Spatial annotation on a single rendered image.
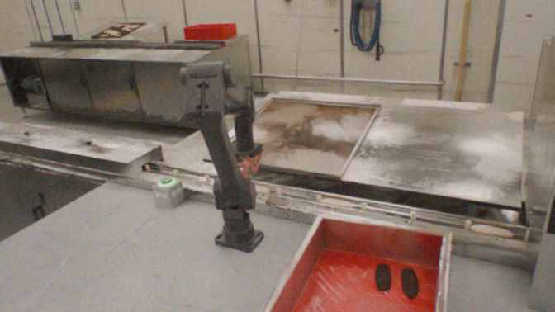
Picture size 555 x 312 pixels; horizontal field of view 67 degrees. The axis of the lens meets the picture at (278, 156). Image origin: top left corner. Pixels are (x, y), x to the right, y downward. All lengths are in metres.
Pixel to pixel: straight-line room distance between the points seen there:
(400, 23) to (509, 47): 1.11
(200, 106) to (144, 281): 0.49
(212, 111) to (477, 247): 0.71
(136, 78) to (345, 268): 3.74
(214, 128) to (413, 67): 4.16
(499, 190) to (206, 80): 0.88
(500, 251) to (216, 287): 0.68
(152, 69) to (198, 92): 3.50
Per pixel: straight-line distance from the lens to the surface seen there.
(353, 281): 1.05
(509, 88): 4.61
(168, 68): 4.23
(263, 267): 1.11
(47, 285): 1.26
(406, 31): 4.89
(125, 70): 4.63
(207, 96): 0.87
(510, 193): 1.35
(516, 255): 1.16
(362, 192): 1.42
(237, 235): 1.16
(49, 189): 2.06
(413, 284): 1.05
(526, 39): 4.51
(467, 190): 1.34
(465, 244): 1.16
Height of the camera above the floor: 1.50
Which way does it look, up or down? 24 degrees down
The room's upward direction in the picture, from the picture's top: 4 degrees counter-clockwise
